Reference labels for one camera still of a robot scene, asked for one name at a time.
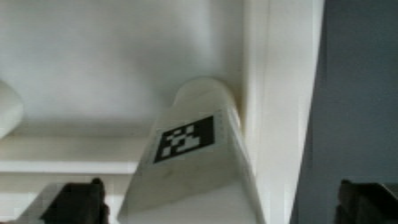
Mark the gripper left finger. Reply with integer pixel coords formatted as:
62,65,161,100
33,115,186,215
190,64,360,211
16,176,113,224

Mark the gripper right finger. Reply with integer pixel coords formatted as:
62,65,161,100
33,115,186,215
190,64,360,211
334,180,398,224

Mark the white table leg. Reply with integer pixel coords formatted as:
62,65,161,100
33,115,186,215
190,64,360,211
117,77,264,224
0,81,23,139

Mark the white square tabletop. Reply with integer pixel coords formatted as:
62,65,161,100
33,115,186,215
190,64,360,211
0,0,243,224

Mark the white U-shaped obstacle fence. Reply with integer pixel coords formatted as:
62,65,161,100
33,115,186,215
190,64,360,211
259,0,325,224

